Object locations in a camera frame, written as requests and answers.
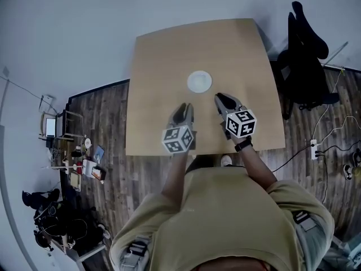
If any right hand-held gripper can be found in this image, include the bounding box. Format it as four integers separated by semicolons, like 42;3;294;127
214;93;258;144

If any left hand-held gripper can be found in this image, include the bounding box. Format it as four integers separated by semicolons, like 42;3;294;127
161;102;198;155

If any white round plate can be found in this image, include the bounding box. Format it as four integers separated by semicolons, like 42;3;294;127
187;70;213;93

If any person's right forearm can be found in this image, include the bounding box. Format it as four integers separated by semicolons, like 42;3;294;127
239;147;279;193

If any person's left forearm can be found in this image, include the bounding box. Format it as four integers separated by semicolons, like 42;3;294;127
160;150;190;199

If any person's right hand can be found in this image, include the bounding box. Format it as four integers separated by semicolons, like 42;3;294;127
228;134;253;147

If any black wristwatch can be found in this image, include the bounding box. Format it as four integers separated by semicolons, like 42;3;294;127
234;137;254;153

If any black office chair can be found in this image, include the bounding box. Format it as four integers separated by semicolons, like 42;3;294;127
276;1;341;121

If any blue folder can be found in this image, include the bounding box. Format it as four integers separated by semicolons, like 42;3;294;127
94;145;106;164

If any white power strip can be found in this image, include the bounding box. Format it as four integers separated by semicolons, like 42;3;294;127
310;139;320;161

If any orange brown box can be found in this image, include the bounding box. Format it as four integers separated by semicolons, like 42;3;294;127
91;167;108;182

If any white cardboard box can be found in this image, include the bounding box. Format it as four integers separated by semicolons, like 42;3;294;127
82;159;98;176

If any person's beige t-shirt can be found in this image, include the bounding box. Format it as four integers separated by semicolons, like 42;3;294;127
109;167;335;271

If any wooden side stand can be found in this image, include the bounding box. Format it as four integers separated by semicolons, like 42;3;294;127
38;109;85;142

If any grey metal rod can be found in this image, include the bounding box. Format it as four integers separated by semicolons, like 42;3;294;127
321;41;349;67

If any tan notebook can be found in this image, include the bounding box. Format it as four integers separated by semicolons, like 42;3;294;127
69;171;83;193

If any open laptop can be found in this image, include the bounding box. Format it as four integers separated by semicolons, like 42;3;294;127
44;116;67;138

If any pile of black bags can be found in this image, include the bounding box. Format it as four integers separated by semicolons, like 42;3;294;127
33;204;105;253

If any black backpack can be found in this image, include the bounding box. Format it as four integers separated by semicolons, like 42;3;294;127
21;188;61;210

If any grey low bench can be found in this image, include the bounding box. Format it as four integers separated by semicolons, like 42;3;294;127
50;234;107;263

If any black floor cable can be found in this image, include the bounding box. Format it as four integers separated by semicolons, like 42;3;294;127
315;139;361;206
270;144;312;173

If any thin white cable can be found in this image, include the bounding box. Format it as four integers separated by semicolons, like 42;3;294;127
317;115;361;148
311;69;346;141

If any white wall box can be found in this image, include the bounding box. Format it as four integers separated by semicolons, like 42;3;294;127
39;94;56;107

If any grey shoulder strap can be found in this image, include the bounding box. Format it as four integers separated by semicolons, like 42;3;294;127
120;235;151;271
292;209;336;271

